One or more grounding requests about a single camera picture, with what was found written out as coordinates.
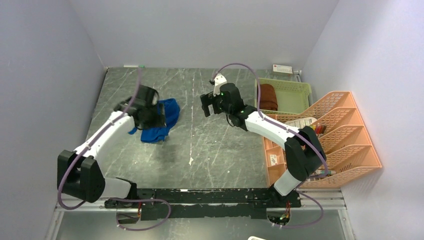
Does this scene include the blue towel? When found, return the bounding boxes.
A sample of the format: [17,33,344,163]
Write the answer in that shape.
[128,98,180,144]

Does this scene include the brown towel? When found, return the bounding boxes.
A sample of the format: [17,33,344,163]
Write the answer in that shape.
[259,84,279,111]

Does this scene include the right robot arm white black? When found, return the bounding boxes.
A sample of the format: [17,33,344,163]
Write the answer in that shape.
[200,83,327,207]

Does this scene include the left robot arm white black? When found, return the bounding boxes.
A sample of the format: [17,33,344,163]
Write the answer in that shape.
[57,85,166,208]

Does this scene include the white green marker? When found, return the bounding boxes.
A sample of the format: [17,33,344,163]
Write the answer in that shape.
[123,64,145,68]

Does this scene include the white red box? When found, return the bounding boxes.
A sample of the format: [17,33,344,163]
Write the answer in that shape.
[272,64,294,75]

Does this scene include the green plastic basket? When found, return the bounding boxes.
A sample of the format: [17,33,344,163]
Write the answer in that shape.
[259,78,312,115]

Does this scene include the coloured marker set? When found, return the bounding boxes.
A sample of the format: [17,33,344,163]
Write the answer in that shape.
[310,124,327,135]

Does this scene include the orange file organizer rack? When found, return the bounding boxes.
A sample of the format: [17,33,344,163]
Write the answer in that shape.
[277,91,382,189]

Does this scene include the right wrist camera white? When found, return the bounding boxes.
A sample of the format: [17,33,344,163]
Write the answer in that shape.
[209,73,227,96]

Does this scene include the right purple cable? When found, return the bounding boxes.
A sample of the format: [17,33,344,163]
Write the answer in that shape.
[211,63,329,229]

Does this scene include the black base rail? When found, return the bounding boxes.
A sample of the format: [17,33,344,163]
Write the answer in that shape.
[104,188,301,221]

